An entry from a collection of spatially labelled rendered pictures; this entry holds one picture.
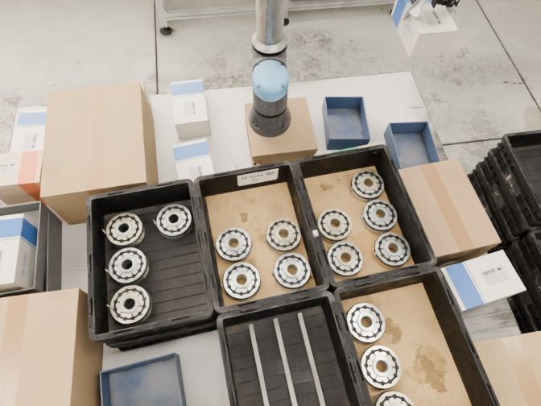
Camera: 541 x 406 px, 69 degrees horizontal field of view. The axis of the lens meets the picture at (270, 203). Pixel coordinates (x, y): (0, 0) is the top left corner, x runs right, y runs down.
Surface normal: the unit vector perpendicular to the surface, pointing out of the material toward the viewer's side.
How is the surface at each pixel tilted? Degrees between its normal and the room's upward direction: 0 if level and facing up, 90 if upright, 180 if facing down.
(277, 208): 0
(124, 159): 0
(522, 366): 0
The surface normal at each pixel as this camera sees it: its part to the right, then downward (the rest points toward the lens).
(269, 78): 0.02, -0.31
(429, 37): 0.15, 0.88
